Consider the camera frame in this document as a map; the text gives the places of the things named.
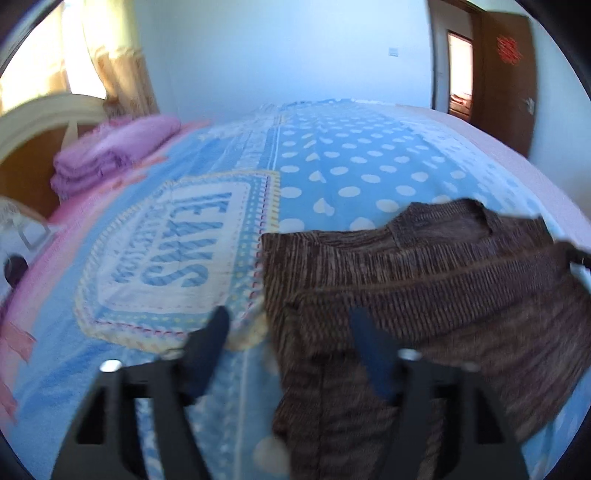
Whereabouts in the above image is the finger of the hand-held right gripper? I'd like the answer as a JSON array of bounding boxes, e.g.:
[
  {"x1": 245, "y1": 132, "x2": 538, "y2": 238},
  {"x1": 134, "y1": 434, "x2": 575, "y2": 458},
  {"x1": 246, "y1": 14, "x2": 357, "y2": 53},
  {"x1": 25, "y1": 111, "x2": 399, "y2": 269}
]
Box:
[{"x1": 566, "y1": 246, "x2": 591, "y2": 291}]

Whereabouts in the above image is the pink dotted bedsheet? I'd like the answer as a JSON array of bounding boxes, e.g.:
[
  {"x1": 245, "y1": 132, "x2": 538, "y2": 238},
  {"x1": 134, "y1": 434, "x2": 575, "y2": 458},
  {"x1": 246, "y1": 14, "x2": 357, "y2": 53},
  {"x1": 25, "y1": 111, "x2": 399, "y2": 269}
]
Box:
[{"x1": 429, "y1": 108, "x2": 591, "y2": 250}]

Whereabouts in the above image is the cream and wood headboard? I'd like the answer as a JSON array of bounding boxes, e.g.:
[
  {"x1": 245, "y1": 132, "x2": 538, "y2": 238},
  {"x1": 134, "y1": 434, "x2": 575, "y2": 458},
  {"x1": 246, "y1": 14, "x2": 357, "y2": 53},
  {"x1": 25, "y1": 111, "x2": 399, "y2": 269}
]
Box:
[{"x1": 0, "y1": 93, "x2": 112, "y2": 220}]

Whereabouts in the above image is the folded pink quilt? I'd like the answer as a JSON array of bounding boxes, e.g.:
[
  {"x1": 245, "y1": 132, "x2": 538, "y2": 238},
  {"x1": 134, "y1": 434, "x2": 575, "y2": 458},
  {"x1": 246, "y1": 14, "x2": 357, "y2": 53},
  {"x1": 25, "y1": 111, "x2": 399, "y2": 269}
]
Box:
[{"x1": 50, "y1": 114, "x2": 182, "y2": 202}]

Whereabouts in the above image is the brown door frame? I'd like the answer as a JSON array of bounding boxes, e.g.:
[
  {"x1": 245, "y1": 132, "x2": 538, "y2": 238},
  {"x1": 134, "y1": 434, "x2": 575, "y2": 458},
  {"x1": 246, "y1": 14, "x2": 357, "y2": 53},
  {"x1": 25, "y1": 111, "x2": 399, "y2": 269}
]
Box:
[{"x1": 427, "y1": 0, "x2": 481, "y2": 116}]

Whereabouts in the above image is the grey patterned pillow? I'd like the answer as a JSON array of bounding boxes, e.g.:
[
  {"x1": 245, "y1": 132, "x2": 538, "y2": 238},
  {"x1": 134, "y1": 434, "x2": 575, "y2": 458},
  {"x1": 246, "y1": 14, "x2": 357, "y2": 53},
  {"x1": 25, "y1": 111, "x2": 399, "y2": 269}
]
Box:
[{"x1": 0, "y1": 196, "x2": 54, "y2": 296}]

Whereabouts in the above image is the red paper door decoration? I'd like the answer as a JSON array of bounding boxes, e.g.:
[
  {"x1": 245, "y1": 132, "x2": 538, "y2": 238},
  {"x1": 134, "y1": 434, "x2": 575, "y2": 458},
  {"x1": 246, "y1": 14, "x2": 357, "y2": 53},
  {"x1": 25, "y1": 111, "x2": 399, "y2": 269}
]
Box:
[{"x1": 496, "y1": 36, "x2": 523, "y2": 63}]

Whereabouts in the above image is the bed with blue patterned sheet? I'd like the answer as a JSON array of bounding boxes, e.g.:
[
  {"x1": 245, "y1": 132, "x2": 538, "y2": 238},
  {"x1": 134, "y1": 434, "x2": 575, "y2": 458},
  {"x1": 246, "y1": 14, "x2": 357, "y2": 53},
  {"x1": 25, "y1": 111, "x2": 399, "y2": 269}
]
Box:
[{"x1": 0, "y1": 98, "x2": 555, "y2": 480}]

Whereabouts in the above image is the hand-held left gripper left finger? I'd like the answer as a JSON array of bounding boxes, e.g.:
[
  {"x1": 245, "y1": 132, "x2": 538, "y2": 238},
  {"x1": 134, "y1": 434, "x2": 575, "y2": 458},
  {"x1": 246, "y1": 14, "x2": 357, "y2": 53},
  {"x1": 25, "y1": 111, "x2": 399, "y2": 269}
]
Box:
[{"x1": 51, "y1": 305, "x2": 230, "y2": 480}]

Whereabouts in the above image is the beige patterned curtain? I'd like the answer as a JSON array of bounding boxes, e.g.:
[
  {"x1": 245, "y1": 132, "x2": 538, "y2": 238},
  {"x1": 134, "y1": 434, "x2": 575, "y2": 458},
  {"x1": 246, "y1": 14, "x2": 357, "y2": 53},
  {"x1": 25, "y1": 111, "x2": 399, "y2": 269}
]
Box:
[{"x1": 0, "y1": 0, "x2": 160, "y2": 116}]

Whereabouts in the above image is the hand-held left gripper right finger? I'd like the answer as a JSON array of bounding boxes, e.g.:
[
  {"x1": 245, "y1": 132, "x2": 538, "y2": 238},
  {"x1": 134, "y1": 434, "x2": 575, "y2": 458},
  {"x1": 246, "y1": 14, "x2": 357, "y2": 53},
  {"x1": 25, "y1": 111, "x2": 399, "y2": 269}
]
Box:
[{"x1": 348, "y1": 307, "x2": 529, "y2": 480}]

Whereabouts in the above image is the red patterned sofa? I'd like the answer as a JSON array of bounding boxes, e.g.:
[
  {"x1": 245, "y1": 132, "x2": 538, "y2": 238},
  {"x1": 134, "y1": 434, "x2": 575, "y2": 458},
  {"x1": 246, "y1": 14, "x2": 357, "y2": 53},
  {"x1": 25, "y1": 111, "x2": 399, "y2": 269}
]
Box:
[{"x1": 450, "y1": 92, "x2": 472, "y2": 121}]

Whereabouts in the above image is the brown knit sweater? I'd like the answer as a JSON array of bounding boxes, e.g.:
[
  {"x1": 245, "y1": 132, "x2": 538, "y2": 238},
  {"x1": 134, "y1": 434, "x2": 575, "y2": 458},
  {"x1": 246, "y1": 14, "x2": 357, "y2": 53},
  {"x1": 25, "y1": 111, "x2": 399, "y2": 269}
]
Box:
[{"x1": 261, "y1": 198, "x2": 591, "y2": 480}]

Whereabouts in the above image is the brown wooden door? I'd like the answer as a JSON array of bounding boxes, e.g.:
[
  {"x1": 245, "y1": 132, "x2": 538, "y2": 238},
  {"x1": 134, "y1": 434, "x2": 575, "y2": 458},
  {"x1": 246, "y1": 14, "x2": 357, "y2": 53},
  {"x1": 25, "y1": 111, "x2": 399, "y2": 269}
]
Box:
[{"x1": 471, "y1": 10, "x2": 539, "y2": 158}]

